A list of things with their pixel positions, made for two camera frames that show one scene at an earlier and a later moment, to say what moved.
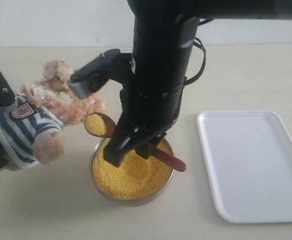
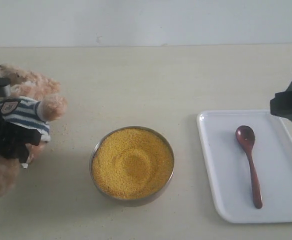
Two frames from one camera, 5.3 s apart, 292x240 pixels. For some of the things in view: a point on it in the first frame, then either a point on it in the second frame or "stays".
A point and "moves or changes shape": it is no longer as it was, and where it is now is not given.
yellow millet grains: x=136 y=177 stays
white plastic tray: x=257 y=172 stays
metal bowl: x=137 y=181 stays
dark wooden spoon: x=103 y=125 → x=245 y=136
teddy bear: x=30 y=131 moves or changes shape
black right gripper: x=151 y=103 → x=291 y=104
